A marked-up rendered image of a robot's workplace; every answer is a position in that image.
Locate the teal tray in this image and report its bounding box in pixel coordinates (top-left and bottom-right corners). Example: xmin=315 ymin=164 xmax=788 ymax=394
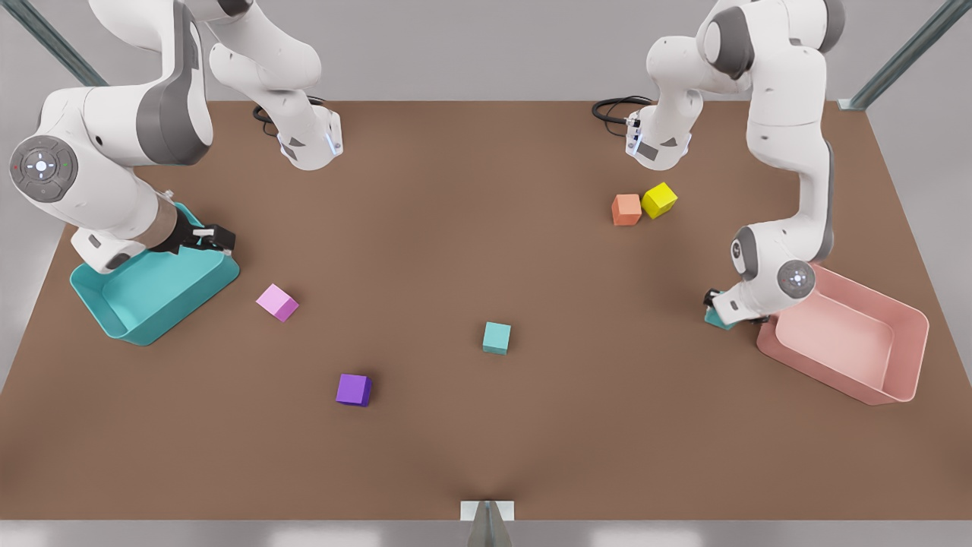
xmin=70 ymin=201 xmax=241 ymax=347

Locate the pink cube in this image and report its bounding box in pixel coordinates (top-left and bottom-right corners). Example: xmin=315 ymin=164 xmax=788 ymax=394
xmin=256 ymin=283 xmax=300 ymax=323

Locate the yellow cube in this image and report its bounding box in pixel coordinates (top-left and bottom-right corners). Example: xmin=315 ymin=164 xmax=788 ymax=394
xmin=642 ymin=182 xmax=679 ymax=220

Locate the pink tray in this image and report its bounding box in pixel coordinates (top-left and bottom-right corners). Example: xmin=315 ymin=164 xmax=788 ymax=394
xmin=756 ymin=263 xmax=931 ymax=406

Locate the purple cube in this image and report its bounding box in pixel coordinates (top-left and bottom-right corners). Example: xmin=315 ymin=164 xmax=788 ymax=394
xmin=336 ymin=373 xmax=373 ymax=407

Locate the black cable loop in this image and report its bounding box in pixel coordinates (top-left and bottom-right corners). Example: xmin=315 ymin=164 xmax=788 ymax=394
xmin=592 ymin=95 xmax=657 ymax=140
xmin=252 ymin=96 xmax=329 ymax=139

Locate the silver frame post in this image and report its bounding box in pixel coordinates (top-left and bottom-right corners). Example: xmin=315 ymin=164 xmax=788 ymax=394
xmin=460 ymin=499 xmax=516 ymax=547
xmin=0 ymin=0 xmax=109 ymax=87
xmin=837 ymin=0 xmax=972 ymax=113

